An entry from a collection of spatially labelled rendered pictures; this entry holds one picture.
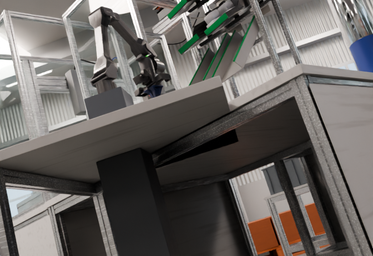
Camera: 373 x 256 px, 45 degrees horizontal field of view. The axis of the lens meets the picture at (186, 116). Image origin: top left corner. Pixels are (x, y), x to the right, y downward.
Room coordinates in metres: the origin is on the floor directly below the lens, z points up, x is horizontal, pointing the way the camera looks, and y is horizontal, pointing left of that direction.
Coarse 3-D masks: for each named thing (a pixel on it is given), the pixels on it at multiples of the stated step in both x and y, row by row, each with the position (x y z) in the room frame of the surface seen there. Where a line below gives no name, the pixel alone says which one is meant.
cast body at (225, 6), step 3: (222, 3) 1.55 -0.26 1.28; (225, 3) 1.54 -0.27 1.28; (228, 3) 1.55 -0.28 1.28; (231, 3) 1.56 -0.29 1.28; (219, 6) 1.56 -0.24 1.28; (222, 6) 1.55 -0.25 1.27; (225, 6) 1.54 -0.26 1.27; (228, 6) 1.55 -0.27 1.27; (231, 6) 1.56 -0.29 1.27; (234, 6) 1.57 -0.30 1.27; (219, 9) 1.56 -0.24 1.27; (222, 9) 1.56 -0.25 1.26; (225, 9) 1.55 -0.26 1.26; (228, 9) 1.55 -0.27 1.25; (219, 12) 1.57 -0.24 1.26; (222, 12) 1.57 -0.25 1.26
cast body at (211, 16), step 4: (208, 12) 1.53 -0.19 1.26; (212, 12) 1.53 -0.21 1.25; (216, 12) 1.54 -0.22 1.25; (208, 16) 1.54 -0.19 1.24; (212, 16) 1.53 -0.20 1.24; (216, 16) 1.54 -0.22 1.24; (220, 16) 1.55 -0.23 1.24; (204, 20) 1.56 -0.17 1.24; (208, 20) 1.55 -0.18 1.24; (212, 20) 1.54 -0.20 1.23; (208, 24) 1.55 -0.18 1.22
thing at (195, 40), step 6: (198, 24) 1.76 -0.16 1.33; (204, 24) 1.78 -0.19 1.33; (198, 30) 1.76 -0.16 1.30; (204, 30) 1.60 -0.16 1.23; (192, 36) 1.73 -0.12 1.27; (198, 36) 1.57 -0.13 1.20; (204, 36) 1.61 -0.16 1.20; (186, 42) 1.62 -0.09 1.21; (192, 42) 1.61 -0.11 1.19; (198, 42) 1.67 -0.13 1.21; (180, 48) 1.66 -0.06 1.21; (186, 48) 1.64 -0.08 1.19
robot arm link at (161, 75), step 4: (148, 68) 1.78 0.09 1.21; (152, 68) 1.79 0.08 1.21; (152, 72) 1.79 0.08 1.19; (156, 72) 1.81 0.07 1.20; (152, 76) 1.78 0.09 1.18; (156, 76) 1.75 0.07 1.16; (160, 76) 1.73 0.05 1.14; (164, 76) 1.74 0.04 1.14; (168, 76) 1.75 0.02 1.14; (148, 80) 1.78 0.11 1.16; (152, 80) 1.78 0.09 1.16; (156, 80) 1.74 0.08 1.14; (160, 80) 1.76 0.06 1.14; (168, 80) 1.78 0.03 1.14; (144, 84) 1.80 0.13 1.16; (148, 84) 1.82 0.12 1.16; (152, 84) 1.80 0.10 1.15; (140, 88) 1.83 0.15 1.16; (136, 92) 1.83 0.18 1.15; (140, 92) 1.85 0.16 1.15; (136, 96) 1.85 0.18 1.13; (140, 96) 1.87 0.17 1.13; (144, 96) 1.88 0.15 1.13
